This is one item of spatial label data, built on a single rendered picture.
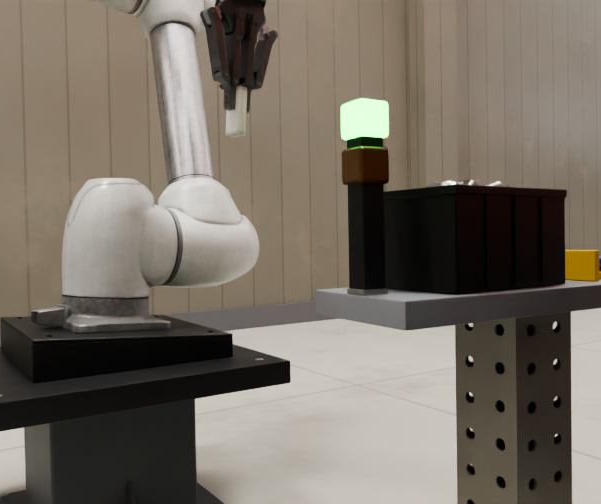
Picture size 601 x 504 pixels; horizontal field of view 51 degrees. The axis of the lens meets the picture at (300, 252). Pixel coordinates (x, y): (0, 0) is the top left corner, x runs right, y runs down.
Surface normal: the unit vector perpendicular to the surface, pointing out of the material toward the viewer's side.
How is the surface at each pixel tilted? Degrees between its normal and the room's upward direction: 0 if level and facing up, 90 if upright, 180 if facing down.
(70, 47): 90
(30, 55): 90
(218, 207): 69
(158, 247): 92
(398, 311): 90
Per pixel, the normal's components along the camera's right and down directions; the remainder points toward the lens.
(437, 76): 0.55, 0.01
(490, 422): -0.87, 0.03
